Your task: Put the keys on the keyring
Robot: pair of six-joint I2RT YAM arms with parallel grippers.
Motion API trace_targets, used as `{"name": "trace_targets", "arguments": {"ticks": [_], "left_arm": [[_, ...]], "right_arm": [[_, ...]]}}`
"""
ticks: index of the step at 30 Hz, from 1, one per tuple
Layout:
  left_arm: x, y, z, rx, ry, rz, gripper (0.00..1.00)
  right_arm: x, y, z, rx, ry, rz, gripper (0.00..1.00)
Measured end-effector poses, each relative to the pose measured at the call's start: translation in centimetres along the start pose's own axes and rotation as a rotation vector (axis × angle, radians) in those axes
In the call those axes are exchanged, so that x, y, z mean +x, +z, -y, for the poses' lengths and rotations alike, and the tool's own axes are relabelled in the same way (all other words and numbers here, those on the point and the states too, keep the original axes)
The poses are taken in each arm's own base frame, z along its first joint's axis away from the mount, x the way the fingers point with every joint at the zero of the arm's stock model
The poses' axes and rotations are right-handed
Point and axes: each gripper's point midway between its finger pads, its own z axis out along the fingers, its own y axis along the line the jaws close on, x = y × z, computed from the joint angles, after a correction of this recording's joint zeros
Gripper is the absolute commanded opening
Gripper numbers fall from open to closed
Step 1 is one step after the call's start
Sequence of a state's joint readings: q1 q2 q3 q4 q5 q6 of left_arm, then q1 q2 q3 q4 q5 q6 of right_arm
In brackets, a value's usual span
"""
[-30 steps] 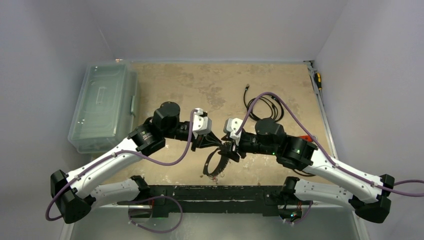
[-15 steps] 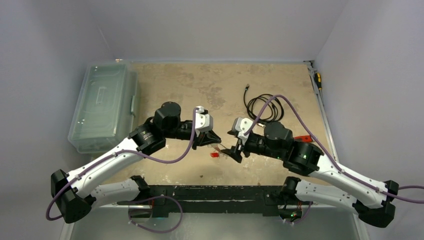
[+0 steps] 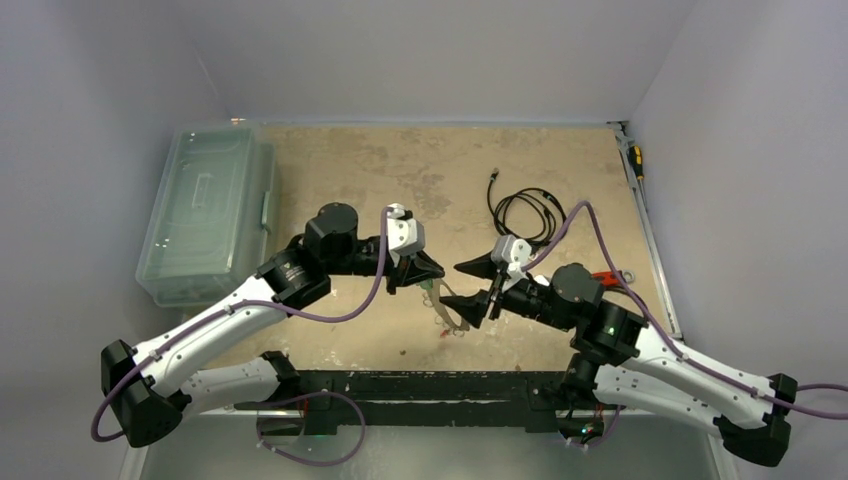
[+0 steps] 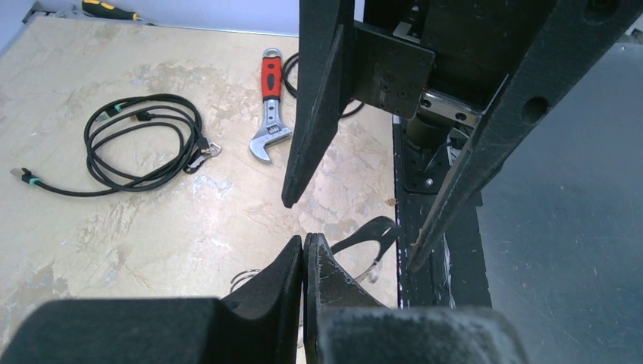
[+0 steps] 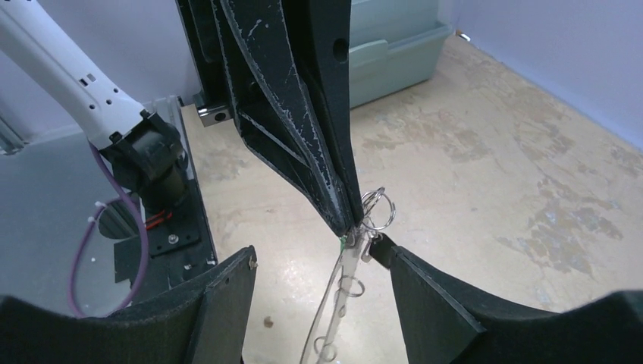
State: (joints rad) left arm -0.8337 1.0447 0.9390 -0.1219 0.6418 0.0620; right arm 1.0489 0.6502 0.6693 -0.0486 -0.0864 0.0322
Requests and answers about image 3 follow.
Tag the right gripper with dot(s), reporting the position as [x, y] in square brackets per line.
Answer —
[496, 292]

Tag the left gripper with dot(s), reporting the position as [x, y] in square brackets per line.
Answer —
[413, 269]

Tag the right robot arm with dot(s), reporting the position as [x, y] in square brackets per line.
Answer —
[621, 359]

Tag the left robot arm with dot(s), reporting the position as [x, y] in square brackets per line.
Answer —
[150, 387]

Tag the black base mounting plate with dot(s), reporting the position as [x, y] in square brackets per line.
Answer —
[530, 400]

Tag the translucent green storage box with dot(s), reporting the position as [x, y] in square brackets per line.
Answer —
[212, 217]

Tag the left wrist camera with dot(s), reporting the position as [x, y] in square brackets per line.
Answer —
[406, 235]

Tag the red handled adjustable wrench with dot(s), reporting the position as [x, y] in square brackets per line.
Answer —
[611, 279]

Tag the yellow handled screwdriver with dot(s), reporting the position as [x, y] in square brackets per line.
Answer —
[635, 160]

